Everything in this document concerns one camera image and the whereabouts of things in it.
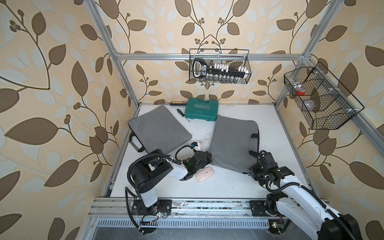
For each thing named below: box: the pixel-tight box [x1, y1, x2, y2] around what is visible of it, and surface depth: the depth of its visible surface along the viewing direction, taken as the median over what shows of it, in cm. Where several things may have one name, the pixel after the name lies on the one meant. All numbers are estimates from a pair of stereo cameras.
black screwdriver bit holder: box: [170, 101, 188, 106], surface depth 122 cm
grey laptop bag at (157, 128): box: [128, 105, 192, 154], surface depth 102 cm
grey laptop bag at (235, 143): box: [209, 115, 260, 174], surface depth 96 cm
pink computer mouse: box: [195, 166, 215, 183], surface depth 86 cm
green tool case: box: [184, 97, 219, 122], surface depth 114 cm
